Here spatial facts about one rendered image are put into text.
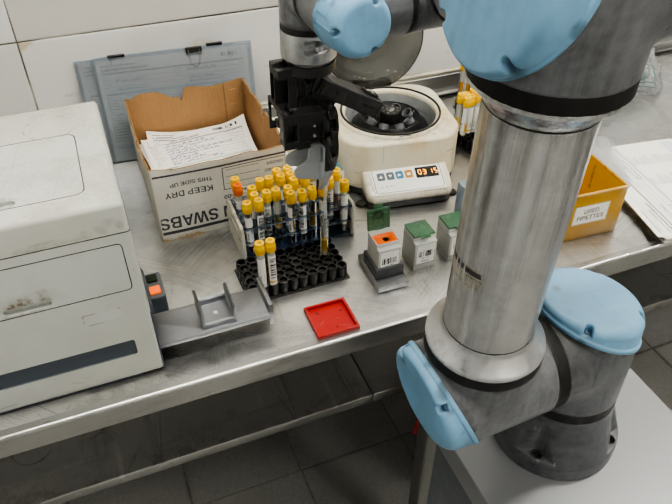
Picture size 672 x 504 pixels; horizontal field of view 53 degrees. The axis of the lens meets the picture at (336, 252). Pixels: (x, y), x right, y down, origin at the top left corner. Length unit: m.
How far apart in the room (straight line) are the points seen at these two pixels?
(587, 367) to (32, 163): 0.69
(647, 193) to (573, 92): 0.99
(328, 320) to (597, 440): 0.43
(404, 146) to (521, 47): 0.88
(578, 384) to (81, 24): 1.08
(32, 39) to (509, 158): 1.08
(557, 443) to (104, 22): 1.07
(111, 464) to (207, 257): 0.67
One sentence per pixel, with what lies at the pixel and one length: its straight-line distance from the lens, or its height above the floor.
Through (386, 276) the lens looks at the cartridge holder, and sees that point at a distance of 1.11.
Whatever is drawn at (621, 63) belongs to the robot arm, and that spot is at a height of 1.46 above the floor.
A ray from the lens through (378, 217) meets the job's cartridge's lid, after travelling 1.10.
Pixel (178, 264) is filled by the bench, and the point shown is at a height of 0.88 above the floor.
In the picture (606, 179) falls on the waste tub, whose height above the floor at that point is 0.95.
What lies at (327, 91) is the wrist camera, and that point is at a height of 1.21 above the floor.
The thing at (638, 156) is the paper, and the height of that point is 0.89.
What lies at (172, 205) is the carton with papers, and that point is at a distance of 1.20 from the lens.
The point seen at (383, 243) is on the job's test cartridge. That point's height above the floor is 0.95.
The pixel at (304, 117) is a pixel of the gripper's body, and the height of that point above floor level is 1.19.
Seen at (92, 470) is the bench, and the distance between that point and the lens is 1.70.
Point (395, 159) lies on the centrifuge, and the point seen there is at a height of 0.95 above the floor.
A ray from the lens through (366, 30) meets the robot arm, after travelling 0.77.
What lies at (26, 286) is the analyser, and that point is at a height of 1.08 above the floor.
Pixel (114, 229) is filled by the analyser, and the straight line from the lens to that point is 0.85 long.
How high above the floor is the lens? 1.63
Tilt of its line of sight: 40 degrees down
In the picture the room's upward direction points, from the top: straight up
